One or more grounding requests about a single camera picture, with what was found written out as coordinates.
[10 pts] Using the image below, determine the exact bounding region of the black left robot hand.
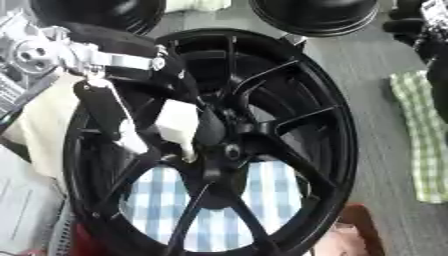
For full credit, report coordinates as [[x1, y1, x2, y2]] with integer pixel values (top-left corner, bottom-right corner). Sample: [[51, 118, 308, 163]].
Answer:
[[57, 23, 230, 155]]

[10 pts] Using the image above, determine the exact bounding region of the white pin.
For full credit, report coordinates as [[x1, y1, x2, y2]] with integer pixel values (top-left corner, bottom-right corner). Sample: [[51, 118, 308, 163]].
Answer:
[[152, 98, 202, 164]]

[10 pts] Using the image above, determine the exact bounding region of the black round wheel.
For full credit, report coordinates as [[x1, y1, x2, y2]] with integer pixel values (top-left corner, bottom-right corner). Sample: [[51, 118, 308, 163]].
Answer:
[[246, 0, 382, 38], [28, 0, 168, 36]]

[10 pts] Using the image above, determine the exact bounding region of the black spoked wheel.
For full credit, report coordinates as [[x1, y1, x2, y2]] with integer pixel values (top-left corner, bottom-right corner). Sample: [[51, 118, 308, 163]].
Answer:
[[59, 27, 361, 256]]

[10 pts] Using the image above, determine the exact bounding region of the cream cloth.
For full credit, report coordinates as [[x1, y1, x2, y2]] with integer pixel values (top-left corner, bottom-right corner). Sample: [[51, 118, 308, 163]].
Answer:
[[1, 72, 86, 183]]

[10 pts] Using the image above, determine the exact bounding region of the white sheet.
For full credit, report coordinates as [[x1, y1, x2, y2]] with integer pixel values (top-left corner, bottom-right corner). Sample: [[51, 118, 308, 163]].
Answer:
[[0, 145, 67, 255]]

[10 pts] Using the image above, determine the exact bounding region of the brown wooden chair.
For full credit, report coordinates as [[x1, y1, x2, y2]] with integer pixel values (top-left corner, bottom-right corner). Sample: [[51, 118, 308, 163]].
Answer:
[[313, 203, 389, 256]]

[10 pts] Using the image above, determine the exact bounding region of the green white checked cloth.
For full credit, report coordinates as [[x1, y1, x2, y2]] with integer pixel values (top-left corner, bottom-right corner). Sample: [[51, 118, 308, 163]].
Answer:
[[388, 69, 448, 205]]

